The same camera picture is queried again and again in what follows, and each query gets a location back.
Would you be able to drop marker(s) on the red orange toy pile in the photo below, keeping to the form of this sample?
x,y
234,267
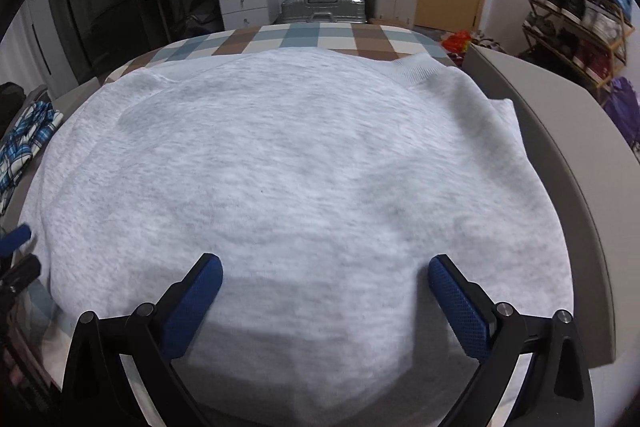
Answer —
x,y
458,43

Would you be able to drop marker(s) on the purple bag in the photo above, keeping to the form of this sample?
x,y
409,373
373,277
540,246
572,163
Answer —
x,y
622,106

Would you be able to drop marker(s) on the cardboard box on floor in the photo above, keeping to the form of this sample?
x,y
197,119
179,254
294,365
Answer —
x,y
389,23

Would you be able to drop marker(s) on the blue plaid shirt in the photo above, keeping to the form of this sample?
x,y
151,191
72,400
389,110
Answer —
x,y
31,133

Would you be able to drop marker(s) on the light grey hoodie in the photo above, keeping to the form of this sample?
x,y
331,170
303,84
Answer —
x,y
325,183

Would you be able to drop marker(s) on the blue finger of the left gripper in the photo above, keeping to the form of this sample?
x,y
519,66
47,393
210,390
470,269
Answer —
x,y
20,276
14,240

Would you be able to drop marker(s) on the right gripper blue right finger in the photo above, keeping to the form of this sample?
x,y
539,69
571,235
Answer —
x,y
556,389

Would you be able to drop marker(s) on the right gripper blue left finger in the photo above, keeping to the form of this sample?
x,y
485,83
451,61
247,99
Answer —
x,y
96,389

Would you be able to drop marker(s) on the black bag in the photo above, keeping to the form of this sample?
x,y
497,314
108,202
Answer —
x,y
12,98

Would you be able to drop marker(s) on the checkered bed sheet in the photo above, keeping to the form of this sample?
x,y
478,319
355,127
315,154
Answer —
x,y
377,42

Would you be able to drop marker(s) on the silver lying suitcase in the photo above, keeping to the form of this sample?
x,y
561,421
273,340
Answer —
x,y
330,11

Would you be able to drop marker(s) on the bamboo shoe rack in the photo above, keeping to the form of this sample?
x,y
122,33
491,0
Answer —
x,y
585,39

